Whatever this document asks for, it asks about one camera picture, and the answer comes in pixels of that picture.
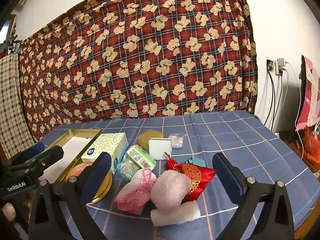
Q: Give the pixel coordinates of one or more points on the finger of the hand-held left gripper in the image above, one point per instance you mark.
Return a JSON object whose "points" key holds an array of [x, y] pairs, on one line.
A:
{"points": [[32, 151], [51, 156]]}

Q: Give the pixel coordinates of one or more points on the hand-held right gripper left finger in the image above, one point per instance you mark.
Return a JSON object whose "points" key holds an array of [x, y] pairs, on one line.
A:
{"points": [[101, 172]]}

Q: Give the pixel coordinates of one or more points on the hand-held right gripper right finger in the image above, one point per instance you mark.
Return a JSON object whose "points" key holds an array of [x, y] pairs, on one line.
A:
{"points": [[223, 172]]}

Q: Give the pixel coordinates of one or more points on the gold rectangular tin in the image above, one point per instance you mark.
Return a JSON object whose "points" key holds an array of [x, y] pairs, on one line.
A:
{"points": [[72, 147]]}

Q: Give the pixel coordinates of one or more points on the red brocade pouch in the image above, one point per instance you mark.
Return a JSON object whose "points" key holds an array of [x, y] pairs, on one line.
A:
{"points": [[200, 177]]}

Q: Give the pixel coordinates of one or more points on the pink lace cloth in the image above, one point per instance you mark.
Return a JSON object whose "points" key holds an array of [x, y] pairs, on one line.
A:
{"points": [[135, 192]]}

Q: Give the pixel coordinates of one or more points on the green tissue pack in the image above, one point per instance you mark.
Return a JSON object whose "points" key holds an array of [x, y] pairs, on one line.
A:
{"points": [[141, 155]]}

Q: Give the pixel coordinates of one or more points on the clear plastic bag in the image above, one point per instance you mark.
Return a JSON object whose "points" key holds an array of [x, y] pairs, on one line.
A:
{"points": [[176, 141]]}

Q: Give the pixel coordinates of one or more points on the brown sponge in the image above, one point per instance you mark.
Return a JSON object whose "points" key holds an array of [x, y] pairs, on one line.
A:
{"points": [[147, 137]]}

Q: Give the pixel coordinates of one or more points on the person's left hand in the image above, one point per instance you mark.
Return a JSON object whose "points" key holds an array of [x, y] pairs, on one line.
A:
{"points": [[8, 211]]}

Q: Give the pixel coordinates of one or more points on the yellow patterned tissue box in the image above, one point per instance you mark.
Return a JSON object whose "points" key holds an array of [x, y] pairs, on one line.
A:
{"points": [[110, 145]]}

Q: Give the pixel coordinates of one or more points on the bag of cotton swabs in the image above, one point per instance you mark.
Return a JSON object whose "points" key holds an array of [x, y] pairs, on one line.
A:
{"points": [[130, 168]]}

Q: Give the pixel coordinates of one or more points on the blue plaid bed sheet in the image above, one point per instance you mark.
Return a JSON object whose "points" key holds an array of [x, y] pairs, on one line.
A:
{"points": [[225, 135]]}

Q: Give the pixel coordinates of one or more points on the checked hanging cloth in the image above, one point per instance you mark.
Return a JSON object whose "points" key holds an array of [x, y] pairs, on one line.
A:
{"points": [[12, 105]]}

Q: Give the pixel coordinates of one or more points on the small white square box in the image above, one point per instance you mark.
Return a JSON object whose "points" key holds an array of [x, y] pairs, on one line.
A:
{"points": [[160, 148]]}

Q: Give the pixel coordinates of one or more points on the orange plastic bag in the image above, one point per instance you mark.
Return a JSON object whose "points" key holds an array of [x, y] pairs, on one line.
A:
{"points": [[312, 145]]}

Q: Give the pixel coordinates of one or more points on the metal clothes hanger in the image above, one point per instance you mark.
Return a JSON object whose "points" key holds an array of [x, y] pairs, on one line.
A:
{"points": [[13, 47]]}

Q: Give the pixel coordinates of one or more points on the pink bag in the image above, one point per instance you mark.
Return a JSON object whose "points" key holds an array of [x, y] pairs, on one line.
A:
{"points": [[311, 97]]}

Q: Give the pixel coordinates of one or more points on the red bear-print blanket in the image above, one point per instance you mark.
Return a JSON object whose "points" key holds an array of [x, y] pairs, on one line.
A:
{"points": [[150, 55]]}

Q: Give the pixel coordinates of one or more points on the wall socket with chargers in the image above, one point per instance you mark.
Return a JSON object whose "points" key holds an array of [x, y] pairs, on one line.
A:
{"points": [[280, 66]]}

